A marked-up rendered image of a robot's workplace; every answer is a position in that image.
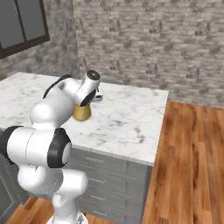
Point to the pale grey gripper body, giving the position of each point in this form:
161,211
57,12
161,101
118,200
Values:
98,95

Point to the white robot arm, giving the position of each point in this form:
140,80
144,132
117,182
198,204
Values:
43,145

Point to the gold pitcher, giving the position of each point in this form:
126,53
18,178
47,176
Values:
82,113

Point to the grey drawer front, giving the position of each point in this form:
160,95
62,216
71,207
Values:
122,205
122,186
116,167
122,218

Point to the dark framed window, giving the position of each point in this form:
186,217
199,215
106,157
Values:
17,23

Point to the grey cabinet door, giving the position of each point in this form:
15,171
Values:
7,192

